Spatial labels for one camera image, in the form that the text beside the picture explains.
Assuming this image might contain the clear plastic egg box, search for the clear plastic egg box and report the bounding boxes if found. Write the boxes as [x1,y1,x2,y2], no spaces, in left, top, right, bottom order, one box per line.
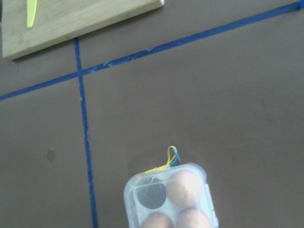
[123,163,219,228]

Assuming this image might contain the brown egg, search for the brown egg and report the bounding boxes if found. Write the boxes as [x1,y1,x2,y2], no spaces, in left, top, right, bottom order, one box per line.
[140,212,174,228]

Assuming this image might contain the brown egg upper slot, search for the brown egg upper slot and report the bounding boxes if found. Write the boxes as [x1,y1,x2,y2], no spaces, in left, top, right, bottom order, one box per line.
[166,171,202,208]

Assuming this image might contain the brown egg slot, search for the brown egg slot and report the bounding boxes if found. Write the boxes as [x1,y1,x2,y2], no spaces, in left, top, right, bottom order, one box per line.
[176,208,211,228]
[166,171,202,208]

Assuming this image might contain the brown egg lower slot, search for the brown egg lower slot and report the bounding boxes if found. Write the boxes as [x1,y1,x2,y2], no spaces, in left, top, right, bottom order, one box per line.
[176,208,211,228]

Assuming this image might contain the yellow rubber band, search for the yellow rubber band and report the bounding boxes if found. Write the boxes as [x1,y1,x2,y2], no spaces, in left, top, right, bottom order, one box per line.
[144,145,177,173]

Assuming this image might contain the blue rubber band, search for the blue rubber band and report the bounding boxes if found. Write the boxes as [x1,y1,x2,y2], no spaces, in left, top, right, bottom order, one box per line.
[170,149,181,167]

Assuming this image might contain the wooden cutting board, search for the wooden cutting board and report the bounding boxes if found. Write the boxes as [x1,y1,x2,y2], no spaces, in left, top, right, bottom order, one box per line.
[1,0,164,60]

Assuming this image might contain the yellow plastic knife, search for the yellow plastic knife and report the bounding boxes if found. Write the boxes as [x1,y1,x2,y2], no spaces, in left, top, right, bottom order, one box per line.
[27,0,38,29]

